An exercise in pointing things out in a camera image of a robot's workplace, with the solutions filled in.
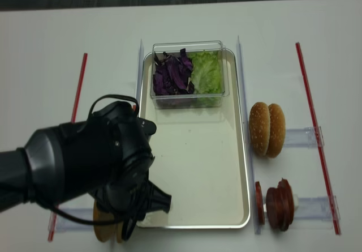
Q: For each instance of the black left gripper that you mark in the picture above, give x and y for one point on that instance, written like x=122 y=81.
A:
x=129 y=192

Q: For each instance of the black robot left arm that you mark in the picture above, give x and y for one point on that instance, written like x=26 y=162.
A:
x=108 y=156

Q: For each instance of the thin red meat slice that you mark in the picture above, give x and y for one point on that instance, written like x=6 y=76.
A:
x=259 y=203

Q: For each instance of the green lettuce leaves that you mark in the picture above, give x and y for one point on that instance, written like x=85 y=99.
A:
x=206 y=75

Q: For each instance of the dark meat patty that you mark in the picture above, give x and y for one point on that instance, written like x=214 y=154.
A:
x=274 y=208

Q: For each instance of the white metal tray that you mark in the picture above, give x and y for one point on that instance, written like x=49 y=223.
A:
x=200 y=160

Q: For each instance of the left lower acrylic holder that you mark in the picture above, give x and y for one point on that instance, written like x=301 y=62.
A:
x=58 y=224

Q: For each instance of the acrylic holder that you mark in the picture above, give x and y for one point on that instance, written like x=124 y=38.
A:
x=308 y=137
x=58 y=224
x=313 y=213

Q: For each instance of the left red tape strip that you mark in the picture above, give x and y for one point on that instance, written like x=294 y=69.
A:
x=79 y=85

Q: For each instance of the red tape strip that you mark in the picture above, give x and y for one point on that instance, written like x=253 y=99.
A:
x=79 y=85
x=332 y=202

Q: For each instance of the purple cabbage leaves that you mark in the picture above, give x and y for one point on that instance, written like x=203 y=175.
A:
x=172 y=75

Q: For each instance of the clear plastic container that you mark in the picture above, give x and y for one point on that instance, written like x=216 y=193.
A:
x=193 y=100

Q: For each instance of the sesame bun top left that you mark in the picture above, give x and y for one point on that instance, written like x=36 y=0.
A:
x=259 y=128

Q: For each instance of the sesame bun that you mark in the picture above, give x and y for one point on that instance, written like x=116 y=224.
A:
x=277 y=131
x=259 y=128

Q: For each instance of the reddish bacon patty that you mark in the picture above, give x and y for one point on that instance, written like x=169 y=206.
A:
x=288 y=203

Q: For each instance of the sesame bun top right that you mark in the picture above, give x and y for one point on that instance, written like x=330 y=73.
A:
x=277 y=131

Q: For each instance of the white holder block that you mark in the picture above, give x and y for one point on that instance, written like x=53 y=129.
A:
x=295 y=201

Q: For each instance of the right upper acrylic holder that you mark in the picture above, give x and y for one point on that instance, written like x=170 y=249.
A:
x=308 y=137

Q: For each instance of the right lower acrylic holder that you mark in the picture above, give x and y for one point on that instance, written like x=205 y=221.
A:
x=313 y=213

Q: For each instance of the right red tape strip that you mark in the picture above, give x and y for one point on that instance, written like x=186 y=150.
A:
x=332 y=202

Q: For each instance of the left long acrylic rail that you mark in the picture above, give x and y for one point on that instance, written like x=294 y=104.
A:
x=139 y=72

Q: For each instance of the long acrylic rail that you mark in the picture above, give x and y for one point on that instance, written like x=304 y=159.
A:
x=139 y=72
x=247 y=142

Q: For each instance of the right long acrylic rail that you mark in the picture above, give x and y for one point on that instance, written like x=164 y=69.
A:
x=247 y=142

